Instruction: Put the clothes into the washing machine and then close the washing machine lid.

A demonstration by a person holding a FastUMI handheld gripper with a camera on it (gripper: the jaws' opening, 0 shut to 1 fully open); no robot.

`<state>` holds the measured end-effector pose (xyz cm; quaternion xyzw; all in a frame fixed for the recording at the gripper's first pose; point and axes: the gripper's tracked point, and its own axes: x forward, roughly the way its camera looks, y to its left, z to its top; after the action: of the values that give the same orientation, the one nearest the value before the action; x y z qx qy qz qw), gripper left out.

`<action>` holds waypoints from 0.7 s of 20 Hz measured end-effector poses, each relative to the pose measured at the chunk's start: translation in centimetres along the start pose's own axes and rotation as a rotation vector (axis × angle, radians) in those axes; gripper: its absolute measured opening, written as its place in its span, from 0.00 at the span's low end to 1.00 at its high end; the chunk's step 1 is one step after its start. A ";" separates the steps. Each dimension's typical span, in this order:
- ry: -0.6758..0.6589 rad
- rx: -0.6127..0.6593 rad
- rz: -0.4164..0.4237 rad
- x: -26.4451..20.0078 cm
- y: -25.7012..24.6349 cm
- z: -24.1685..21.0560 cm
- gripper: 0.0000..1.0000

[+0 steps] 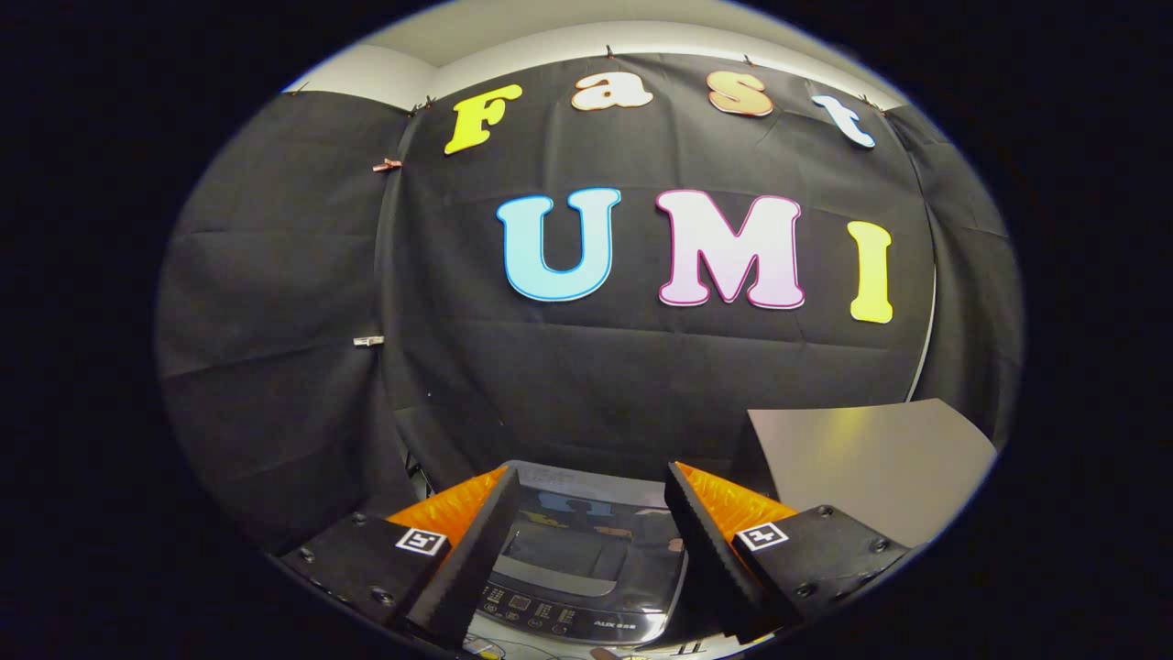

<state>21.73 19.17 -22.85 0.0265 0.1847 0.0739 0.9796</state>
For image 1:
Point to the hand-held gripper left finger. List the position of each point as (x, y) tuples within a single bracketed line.
[(472, 550)]

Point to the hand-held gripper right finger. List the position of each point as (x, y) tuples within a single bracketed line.
[(710, 550)]

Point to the dark washing machine lid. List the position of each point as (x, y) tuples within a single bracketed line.
[(573, 550)]

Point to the grey washing machine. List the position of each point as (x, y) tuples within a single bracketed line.
[(586, 625)]

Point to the grey cabinet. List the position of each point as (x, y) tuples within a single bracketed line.
[(871, 458)]

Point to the black backdrop cloth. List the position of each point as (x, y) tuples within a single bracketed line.
[(596, 385)]

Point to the silver clip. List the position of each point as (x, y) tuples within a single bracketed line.
[(368, 341)]

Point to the copper clip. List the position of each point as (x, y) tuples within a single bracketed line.
[(387, 165)]

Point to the row of black clips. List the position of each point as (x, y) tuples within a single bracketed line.
[(608, 49)]

